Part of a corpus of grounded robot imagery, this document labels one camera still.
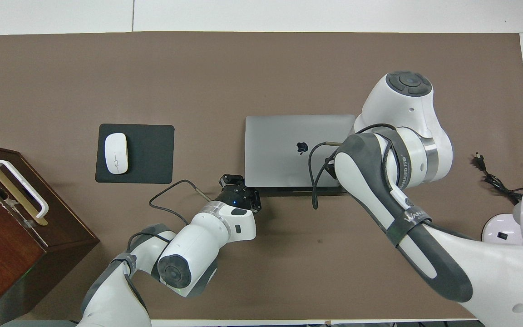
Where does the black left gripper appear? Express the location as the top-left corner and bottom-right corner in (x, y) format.
(215, 174), (262, 213)

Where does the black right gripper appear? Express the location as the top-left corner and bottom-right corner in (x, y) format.
(324, 157), (340, 181)

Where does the silver grey laptop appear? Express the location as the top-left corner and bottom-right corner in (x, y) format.
(245, 114), (357, 197)

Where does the black mouse pad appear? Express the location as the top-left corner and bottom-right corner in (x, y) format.
(95, 123), (175, 185)

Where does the white computer mouse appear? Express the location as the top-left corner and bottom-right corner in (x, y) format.
(104, 132), (129, 175)

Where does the brown table mat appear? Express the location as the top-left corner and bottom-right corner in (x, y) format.
(0, 31), (523, 321)

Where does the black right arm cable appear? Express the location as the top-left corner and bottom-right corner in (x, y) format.
(308, 124), (430, 228)

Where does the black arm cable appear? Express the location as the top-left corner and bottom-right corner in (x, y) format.
(123, 179), (212, 314)
(308, 124), (430, 228)

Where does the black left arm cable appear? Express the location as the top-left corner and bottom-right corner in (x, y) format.
(123, 179), (212, 314)

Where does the black lamp power cable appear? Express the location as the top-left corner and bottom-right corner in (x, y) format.
(472, 154), (523, 206)

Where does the brass handle plate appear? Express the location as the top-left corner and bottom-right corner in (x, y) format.
(0, 160), (49, 226)

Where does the white box handle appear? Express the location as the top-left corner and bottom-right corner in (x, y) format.
(0, 159), (49, 219)

